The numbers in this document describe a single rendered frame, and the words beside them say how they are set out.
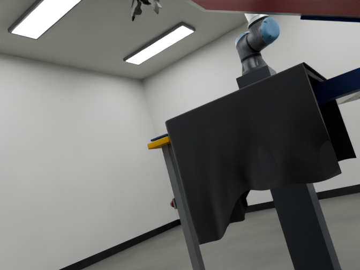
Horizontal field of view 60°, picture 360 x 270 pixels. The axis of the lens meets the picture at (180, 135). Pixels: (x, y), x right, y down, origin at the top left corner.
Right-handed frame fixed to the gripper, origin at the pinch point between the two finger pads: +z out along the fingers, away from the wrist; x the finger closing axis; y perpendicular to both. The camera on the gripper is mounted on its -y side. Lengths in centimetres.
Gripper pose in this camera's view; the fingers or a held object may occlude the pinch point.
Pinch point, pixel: (143, 17)
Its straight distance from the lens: 150.5
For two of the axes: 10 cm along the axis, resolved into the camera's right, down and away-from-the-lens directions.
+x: -8.3, 0.1, 5.6
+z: 0.2, 10.0, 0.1
